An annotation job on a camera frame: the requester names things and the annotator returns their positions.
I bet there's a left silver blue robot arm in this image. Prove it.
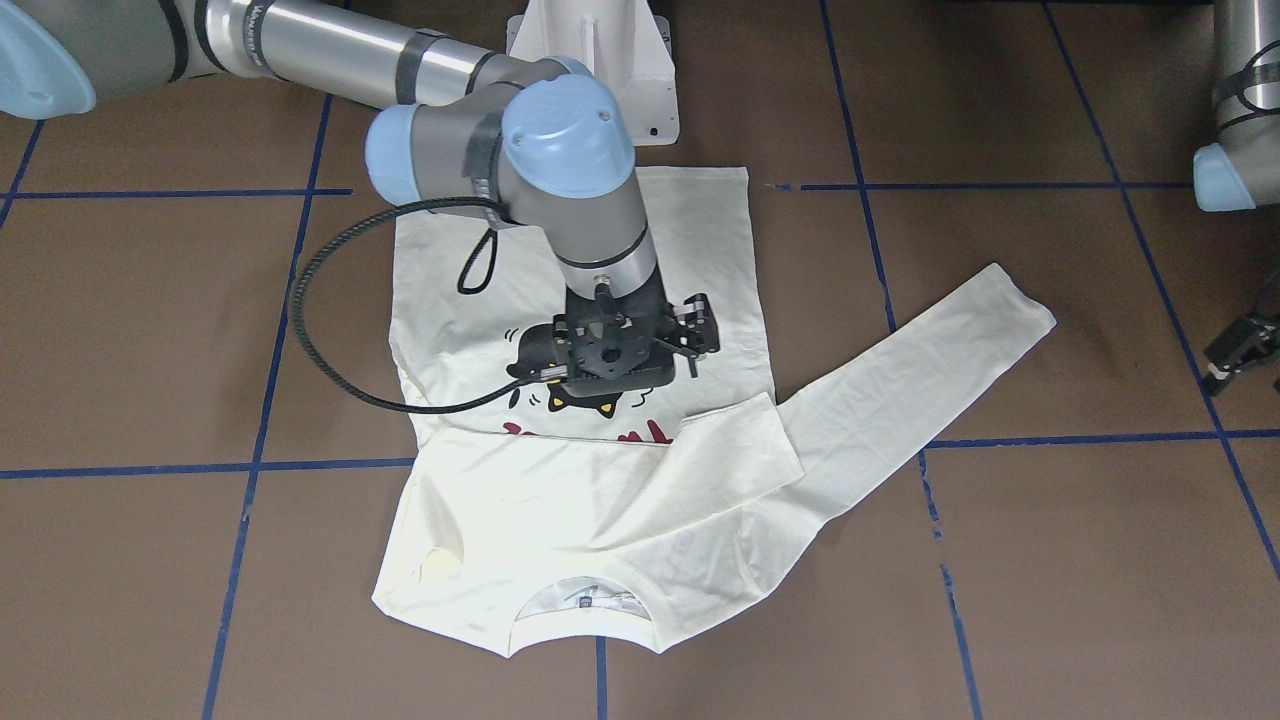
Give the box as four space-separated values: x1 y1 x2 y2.
1192 1 1279 397

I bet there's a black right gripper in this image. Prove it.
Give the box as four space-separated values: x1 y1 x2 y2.
564 278 721 398

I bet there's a cream long-sleeve cat shirt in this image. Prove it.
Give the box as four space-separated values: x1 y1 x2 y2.
372 167 1056 657

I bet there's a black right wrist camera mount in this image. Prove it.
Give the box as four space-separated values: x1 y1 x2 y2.
507 315 573 383

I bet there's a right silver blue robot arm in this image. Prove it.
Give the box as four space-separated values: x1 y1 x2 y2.
1 1 721 414

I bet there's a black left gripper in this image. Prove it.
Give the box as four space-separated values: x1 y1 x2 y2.
1203 313 1279 383

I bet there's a white camera pole with base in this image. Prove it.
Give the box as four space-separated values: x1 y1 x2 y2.
506 1 681 147

